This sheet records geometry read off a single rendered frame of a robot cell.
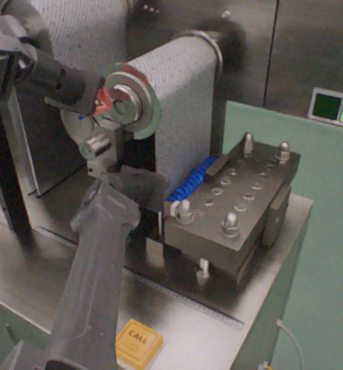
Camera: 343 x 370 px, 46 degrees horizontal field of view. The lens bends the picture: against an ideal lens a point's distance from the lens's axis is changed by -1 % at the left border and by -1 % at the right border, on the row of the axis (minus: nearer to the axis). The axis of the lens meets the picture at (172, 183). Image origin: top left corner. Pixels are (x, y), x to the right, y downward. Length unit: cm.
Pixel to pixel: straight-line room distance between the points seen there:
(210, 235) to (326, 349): 125
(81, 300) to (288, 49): 73
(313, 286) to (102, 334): 184
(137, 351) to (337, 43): 71
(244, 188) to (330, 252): 148
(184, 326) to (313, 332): 123
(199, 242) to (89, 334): 48
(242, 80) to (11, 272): 69
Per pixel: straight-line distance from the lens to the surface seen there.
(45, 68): 60
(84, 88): 66
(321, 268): 225
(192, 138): 90
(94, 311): 38
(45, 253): 97
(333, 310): 209
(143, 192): 72
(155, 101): 72
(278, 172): 99
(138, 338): 77
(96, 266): 43
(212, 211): 84
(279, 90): 99
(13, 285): 93
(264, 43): 97
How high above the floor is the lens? 156
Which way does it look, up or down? 36 degrees down
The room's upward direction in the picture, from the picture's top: straight up
